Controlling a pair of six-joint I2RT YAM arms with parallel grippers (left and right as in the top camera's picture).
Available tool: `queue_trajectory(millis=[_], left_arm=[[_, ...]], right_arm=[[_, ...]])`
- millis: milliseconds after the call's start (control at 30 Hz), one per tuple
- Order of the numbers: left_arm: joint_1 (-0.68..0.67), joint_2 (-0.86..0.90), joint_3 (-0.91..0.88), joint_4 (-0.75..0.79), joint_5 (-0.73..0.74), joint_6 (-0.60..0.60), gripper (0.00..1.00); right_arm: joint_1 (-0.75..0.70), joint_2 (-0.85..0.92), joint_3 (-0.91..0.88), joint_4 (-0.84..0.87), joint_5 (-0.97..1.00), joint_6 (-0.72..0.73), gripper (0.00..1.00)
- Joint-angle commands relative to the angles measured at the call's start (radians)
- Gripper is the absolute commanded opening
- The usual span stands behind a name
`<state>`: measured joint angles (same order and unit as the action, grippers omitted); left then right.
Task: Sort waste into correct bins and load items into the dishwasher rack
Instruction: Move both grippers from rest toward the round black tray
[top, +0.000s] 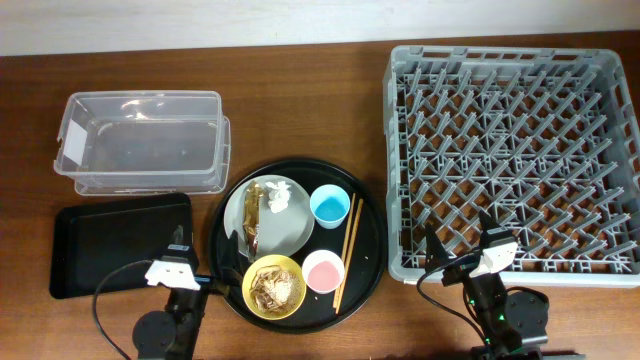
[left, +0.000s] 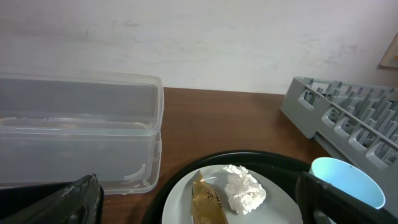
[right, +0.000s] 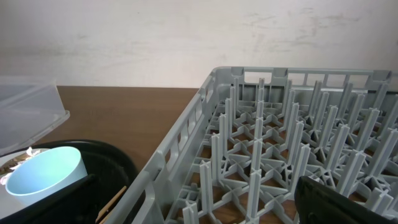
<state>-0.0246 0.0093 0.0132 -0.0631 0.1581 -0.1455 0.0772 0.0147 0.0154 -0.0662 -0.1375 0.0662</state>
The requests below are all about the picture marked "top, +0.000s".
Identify grey round plate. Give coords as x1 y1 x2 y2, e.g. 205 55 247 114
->
223 175 315 258

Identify black rectangular tray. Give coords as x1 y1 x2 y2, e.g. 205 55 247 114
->
49 193 193 299

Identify yellow bowl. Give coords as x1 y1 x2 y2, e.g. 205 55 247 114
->
242 255 306 321

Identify light blue cup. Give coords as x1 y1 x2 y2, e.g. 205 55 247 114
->
310 184 351 229

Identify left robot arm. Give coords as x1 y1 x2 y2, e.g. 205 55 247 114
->
132 226 242 359

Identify white tissue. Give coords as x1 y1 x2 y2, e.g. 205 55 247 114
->
266 181 291 214

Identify round black serving tray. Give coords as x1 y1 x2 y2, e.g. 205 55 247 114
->
208 158 388 334

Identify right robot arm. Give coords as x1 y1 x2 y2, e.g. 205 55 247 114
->
418 211 549 359

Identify pink cup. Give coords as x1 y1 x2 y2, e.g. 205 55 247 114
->
302 250 345 294

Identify clear plastic bin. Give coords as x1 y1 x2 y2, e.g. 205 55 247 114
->
53 90 231 196

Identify wooden chopstick left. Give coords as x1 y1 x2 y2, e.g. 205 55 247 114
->
332 192 356 314

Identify grey plastic dishwasher rack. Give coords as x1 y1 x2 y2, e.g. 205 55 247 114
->
383 45 639 288

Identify noodle food leftovers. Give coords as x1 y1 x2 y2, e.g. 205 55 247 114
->
250 265 302 316

